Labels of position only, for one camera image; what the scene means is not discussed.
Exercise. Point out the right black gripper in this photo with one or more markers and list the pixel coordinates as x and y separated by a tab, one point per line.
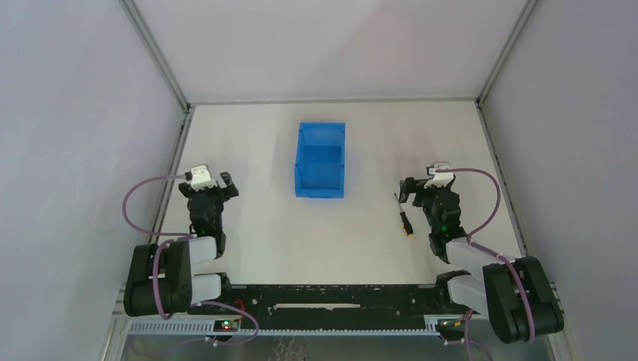
429	191

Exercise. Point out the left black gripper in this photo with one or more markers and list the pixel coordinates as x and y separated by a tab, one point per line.
209	192

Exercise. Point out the black yellow screwdriver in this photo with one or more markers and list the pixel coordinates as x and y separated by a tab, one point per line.
407	226

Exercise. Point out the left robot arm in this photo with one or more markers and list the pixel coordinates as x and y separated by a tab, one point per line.
160	279

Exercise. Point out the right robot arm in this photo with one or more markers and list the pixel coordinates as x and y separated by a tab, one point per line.
514	293

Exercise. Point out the blue plastic bin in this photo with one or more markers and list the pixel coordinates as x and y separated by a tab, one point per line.
319	168

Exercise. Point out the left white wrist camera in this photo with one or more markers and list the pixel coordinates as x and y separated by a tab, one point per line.
199	178

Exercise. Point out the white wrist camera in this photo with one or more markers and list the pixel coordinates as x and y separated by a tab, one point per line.
436	169
199	178

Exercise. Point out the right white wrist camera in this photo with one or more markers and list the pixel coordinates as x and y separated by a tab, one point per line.
436	169

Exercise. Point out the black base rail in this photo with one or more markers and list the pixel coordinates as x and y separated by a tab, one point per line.
367	308

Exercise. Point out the grey cable duct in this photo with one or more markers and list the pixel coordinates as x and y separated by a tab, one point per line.
206	327

